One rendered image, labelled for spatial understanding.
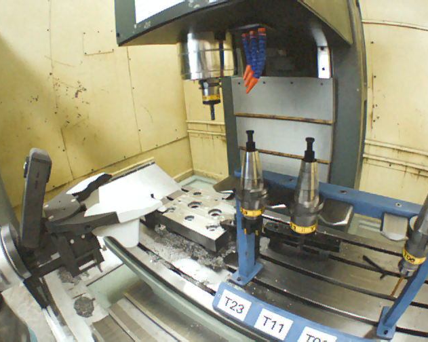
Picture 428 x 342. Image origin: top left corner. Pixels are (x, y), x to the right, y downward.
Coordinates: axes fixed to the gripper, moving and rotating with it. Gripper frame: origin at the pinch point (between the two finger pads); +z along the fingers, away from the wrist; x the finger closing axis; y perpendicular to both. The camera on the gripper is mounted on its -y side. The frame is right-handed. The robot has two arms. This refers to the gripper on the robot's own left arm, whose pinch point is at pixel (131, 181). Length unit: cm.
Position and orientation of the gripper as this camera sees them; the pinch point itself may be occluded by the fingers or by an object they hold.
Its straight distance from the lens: 34.5
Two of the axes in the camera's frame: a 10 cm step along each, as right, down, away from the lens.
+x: 7.3, 2.0, -6.5
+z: 6.8, -3.4, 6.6
